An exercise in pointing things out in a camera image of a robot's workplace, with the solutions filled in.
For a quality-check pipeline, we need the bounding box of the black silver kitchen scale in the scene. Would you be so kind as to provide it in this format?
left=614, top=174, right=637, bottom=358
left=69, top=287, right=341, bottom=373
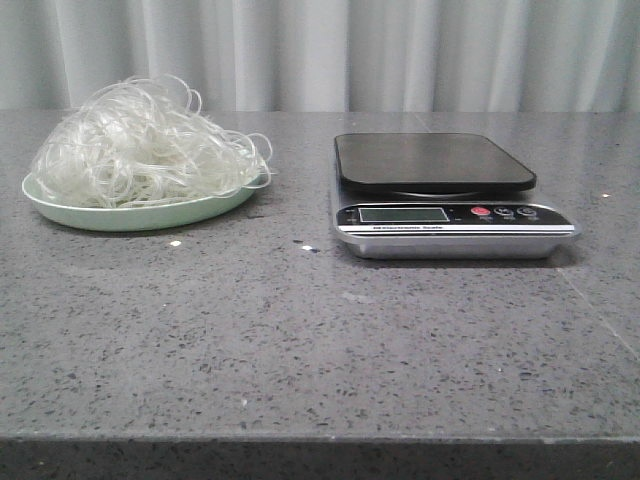
left=331, top=133, right=580, bottom=260

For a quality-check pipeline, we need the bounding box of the white pleated curtain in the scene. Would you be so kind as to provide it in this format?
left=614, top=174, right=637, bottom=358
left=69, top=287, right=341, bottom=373
left=1, top=1, right=639, bottom=112

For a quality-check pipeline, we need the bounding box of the white translucent vermicelli bundle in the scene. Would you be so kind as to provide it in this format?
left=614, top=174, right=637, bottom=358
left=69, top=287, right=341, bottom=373
left=31, top=74, right=273, bottom=209

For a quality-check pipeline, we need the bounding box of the pale green round plate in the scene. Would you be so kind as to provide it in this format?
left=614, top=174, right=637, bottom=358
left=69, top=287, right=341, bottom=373
left=22, top=174, right=267, bottom=232

